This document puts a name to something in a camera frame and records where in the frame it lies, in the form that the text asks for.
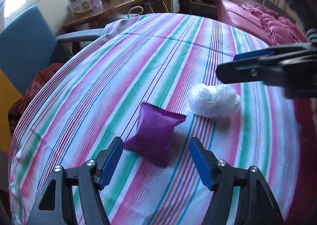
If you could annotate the white appliance box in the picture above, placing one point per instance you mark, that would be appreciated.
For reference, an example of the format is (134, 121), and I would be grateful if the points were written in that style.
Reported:
(79, 6)

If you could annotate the purple snack packet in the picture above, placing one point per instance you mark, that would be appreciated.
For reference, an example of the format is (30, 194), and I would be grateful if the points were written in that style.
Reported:
(155, 128)

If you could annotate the grey yellow blue chair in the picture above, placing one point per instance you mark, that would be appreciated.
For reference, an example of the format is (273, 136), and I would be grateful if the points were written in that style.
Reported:
(27, 47)

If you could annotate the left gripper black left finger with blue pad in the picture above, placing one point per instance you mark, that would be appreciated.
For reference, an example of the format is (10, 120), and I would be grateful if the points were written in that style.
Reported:
(55, 203)

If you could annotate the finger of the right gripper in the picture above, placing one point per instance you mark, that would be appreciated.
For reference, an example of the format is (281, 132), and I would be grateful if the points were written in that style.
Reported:
(260, 52)
(242, 72)

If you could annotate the wooden side desk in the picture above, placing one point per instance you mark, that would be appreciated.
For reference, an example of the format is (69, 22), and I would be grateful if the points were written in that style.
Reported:
(102, 11)

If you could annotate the red bed blanket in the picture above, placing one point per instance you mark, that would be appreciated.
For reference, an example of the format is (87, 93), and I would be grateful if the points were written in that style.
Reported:
(265, 24)

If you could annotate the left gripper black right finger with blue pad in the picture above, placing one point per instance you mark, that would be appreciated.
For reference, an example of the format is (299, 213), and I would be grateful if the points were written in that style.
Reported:
(256, 205)

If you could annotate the white plastic bag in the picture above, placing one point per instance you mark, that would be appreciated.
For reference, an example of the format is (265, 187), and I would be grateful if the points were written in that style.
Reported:
(213, 101)

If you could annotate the dark red cloth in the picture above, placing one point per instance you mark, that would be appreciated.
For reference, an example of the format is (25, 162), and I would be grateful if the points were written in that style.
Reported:
(19, 107)

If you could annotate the striped pink green tablecloth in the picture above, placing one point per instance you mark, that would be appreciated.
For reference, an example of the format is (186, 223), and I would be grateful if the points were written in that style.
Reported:
(96, 96)

